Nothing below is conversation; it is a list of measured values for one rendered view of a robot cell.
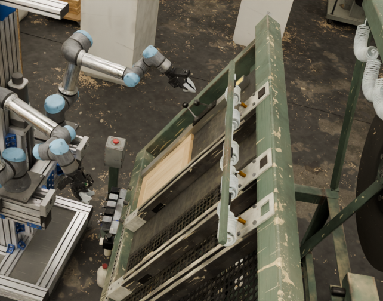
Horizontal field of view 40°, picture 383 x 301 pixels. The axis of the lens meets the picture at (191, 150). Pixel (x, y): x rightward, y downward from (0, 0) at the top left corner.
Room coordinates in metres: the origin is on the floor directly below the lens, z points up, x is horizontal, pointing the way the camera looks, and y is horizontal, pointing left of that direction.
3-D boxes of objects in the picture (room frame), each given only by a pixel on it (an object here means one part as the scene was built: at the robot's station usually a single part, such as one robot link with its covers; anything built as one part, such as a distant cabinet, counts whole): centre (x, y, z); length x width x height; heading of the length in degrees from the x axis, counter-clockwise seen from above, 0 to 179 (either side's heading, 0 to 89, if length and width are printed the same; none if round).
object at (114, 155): (2.54, 0.50, 0.84); 0.12 x 0.12 x 0.18; 2
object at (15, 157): (1.93, 0.91, 1.20); 0.13 x 0.12 x 0.14; 160
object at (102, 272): (2.11, 0.43, 0.10); 0.10 x 0.10 x 0.20
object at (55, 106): (2.44, 0.85, 1.20); 0.13 x 0.12 x 0.14; 169
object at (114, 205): (2.11, 0.41, 0.69); 0.50 x 0.14 x 0.24; 2
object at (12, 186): (1.94, 0.91, 1.09); 0.15 x 0.15 x 0.10
